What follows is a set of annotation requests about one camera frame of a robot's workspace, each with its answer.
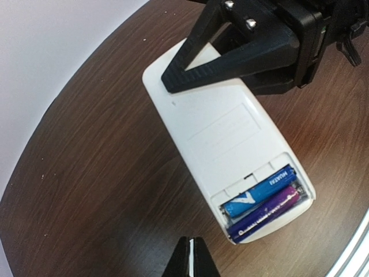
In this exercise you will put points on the white remote control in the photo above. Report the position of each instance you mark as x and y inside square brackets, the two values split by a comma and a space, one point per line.
[228, 142]

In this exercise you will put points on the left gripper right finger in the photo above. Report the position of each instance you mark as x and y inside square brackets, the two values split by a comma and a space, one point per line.
[202, 263]

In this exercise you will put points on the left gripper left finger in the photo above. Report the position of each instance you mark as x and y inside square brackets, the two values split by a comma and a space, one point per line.
[178, 264]

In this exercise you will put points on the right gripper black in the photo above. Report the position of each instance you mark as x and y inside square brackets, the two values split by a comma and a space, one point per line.
[274, 30]

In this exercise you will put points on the blue AAA battery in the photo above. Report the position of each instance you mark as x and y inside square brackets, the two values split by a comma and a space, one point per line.
[260, 192]

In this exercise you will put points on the aluminium front rail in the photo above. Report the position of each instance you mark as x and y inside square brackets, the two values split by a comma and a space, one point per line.
[354, 259]

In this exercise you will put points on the purple AAA battery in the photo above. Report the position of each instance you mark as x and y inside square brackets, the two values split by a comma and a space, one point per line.
[264, 214]

